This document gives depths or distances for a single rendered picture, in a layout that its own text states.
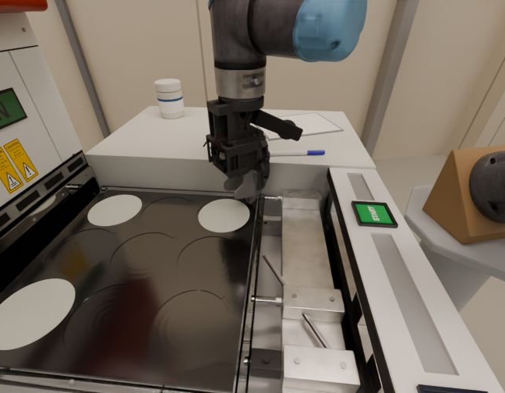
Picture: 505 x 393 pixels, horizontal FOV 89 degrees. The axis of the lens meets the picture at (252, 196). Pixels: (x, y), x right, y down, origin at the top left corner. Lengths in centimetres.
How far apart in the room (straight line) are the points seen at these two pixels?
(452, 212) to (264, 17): 56
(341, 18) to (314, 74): 198
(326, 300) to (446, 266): 46
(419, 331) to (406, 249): 11
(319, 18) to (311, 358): 35
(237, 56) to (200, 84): 177
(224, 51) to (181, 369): 39
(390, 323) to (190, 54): 199
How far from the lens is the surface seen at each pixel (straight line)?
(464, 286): 84
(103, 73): 224
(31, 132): 59
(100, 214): 59
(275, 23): 33
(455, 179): 70
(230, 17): 37
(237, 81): 39
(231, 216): 50
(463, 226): 70
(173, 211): 54
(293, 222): 52
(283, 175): 56
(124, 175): 66
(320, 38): 31
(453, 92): 303
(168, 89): 79
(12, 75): 59
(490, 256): 72
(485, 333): 174
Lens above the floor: 122
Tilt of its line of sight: 36 degrees down
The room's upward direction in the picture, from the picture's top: straight up
